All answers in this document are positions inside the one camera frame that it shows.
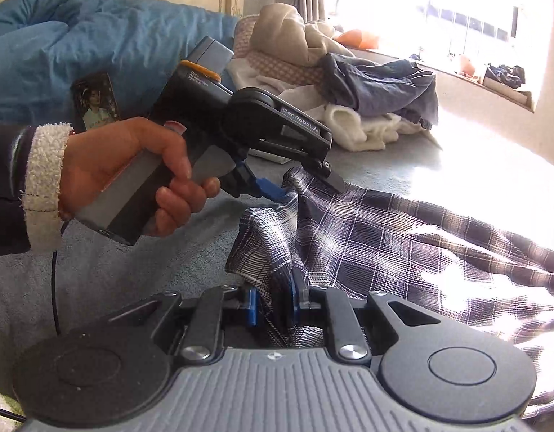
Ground dark plaid flannel pants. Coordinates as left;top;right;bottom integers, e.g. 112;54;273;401
225;168;554;419

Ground left black jacket forearm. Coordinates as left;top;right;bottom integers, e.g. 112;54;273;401
0;123;73;256

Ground person's left hand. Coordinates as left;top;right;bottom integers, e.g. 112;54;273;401
59;117;220;237

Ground white flat card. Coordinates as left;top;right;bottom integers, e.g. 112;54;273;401
249;148;290;165

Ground white fleece garment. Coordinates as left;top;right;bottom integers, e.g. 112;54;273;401
322;103;424;152

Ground left grey battery pack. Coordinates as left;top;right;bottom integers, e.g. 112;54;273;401
185;36;234;75

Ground dark navy garment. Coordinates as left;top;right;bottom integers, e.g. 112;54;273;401
318;53;439;130

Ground beige hooded sweatshirt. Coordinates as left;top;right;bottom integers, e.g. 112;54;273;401
250;3;354;67

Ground blue duvet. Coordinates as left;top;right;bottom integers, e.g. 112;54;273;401
0;0;238;125

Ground dark cloth in box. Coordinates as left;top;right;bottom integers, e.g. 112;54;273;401
480;63;533;111

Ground black cable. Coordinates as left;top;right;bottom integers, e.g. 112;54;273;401
0;219;71;423

